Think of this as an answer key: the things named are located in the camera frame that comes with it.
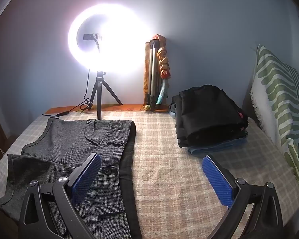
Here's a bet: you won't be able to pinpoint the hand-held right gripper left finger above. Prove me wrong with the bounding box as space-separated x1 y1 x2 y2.
18 152 102 239

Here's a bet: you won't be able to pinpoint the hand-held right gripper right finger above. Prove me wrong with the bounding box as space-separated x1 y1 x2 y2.
202 154 284 239

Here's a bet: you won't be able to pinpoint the grey houndstooth pants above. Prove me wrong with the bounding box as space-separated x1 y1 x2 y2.
0 118 142 239

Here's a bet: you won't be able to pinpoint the blue folded jeans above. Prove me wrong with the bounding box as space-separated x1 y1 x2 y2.
188 129 248 155

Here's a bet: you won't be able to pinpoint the beige checked blanket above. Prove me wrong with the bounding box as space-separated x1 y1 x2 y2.
0 110 299 239

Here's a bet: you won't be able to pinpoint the black folded garment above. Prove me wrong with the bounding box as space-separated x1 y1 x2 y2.
176 85 250 148

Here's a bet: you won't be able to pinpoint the small black tripod stand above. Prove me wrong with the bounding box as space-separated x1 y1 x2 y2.
88 70 123 120

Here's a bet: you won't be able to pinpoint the dark grey folded garment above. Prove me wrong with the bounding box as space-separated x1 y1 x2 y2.
168 95 183 120

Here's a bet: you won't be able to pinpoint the green striped white pillow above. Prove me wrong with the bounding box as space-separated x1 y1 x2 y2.
249 44 299 192

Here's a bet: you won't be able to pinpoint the orange patterned cloth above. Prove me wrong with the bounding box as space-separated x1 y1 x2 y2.
143 41 152 111

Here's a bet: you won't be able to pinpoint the braided colourful cloth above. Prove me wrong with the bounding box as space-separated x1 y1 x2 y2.
154 33 170 105

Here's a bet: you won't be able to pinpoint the folded silver tripod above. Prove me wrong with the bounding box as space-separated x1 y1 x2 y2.
147 39 162 111

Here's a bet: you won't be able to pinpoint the black phone holder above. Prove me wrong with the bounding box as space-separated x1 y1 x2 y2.
83 33 101 53

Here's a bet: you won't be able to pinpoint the black power cable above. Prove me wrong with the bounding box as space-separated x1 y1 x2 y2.
42 68 95 117

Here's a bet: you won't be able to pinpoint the white ring light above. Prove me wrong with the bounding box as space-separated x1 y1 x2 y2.
68 4 155 79

